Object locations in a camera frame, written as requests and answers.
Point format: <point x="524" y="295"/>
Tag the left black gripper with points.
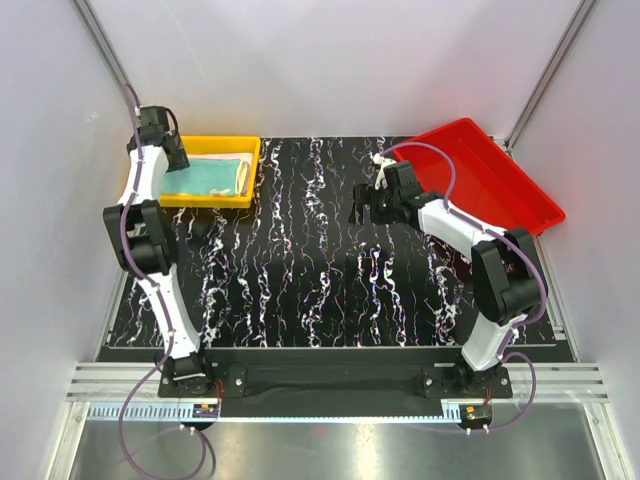
<point x="180" y="160"/>

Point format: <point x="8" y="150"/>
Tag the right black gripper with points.
<point x="363" y="194"/>

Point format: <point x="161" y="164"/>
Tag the teal patterned towel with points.
<point x="208" y="177"/>

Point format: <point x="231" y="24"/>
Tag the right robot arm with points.
<point x="508" y="287"/>

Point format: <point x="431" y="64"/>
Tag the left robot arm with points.
<point x="145" y="247"/>

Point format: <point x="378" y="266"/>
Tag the yellow plastic bin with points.
<point x="217" y="147"/>

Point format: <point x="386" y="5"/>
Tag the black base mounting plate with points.
<point x="431" y="372"/>

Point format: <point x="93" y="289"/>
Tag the right small electronics board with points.
<point x="481" y="413"/>

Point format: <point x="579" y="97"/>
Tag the small electronics board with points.
<point x="481" y="413"/>
<point x="209" y="410"/>

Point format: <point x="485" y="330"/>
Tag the left small electronics board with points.
<point x="209" y="410"/>

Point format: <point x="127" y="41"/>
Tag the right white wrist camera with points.
<point x="382" y="163"/>

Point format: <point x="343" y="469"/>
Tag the left corner aluminium post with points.
<point x="94" y="28"/>

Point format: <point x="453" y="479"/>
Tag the corner aluminium post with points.
<point x="565" y="44"/>
<point x="94" y="28"/>

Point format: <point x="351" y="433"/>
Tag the aluminium frame rail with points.
<point x="118" y="390"/>

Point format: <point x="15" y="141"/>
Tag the right corner aluminium post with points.
<point x="565" y="44"/>

